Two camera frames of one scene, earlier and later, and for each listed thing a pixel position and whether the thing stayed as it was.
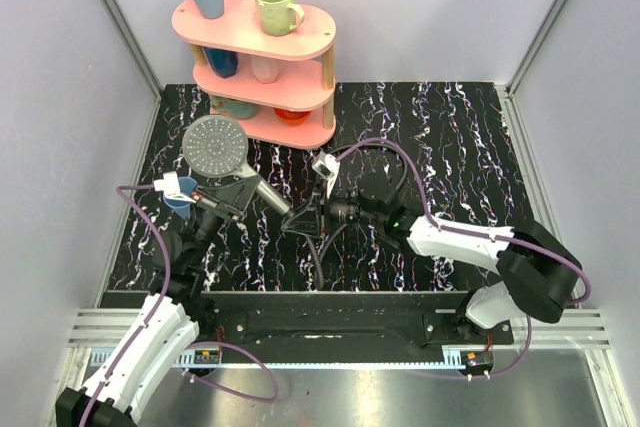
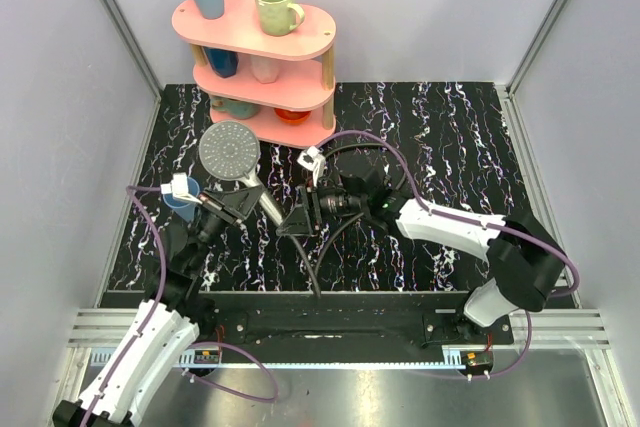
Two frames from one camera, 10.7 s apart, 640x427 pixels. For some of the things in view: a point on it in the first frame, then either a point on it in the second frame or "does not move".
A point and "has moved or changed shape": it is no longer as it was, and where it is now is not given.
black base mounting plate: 342,319 does not move
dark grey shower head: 216,146 has moved or changed shape
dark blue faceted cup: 224,63 does not move
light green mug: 279,15 does not move
